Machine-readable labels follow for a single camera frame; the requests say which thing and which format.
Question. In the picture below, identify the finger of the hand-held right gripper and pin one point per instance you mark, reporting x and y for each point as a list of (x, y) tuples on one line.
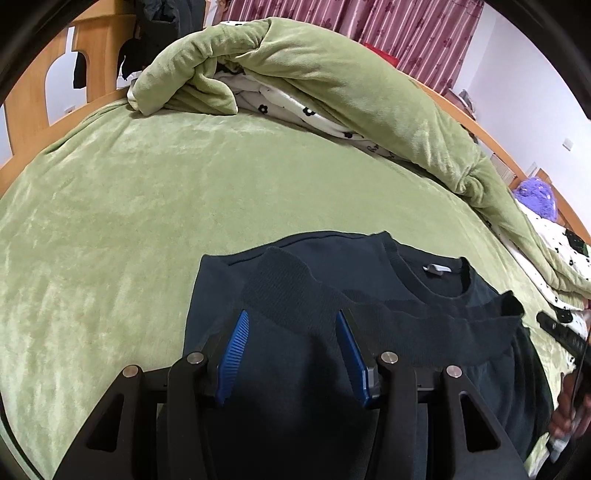
[(561, 333)]

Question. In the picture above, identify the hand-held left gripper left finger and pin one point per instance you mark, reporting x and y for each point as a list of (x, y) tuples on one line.
[(234, 350)]

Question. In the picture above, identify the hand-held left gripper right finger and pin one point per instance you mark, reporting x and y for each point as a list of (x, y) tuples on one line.
[(353, 360)]

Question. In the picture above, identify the navy sweatshirt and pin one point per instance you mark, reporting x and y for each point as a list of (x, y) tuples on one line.
[(295, 286)]

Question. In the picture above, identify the person's right hand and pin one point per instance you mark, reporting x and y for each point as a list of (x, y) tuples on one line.
[(564, 406)]

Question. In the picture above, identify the purple fluffy toy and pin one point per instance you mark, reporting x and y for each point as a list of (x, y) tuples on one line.
[(538, 198)]

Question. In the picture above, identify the green bed sheet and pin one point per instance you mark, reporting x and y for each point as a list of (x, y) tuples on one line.
[(115, 207)]

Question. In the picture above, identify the green quilt with floral lining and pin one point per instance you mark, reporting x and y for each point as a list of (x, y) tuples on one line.
[(346, 69)]

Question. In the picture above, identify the red cloth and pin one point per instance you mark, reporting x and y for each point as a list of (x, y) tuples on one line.
[(382, 55)]

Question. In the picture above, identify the pink floral curtain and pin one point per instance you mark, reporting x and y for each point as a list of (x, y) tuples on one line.
[(415, 32)]

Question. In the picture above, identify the black jacket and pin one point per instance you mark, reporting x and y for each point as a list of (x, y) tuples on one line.
[(171, 18)]

